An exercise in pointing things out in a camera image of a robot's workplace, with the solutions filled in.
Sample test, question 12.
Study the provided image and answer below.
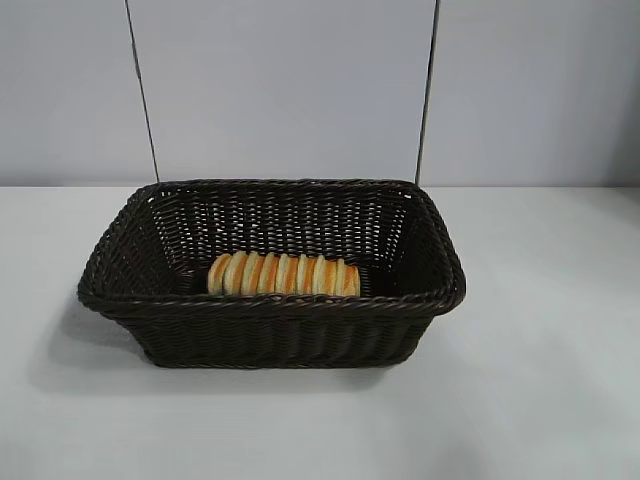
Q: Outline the dark brown wicker basket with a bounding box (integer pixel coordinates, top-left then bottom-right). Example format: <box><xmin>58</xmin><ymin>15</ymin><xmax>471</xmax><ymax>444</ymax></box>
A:
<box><xmin>76</xmin><ymin>177</ymin><xmax>469</xmax><ymax>370</ymax></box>

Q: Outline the long striped bread loaf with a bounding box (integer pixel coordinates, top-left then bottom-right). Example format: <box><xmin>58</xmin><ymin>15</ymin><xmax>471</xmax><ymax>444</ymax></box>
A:
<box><xmin>207</xmin><ymin>251</ymin><xmax>361</xmax><ymax>297</ymax></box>

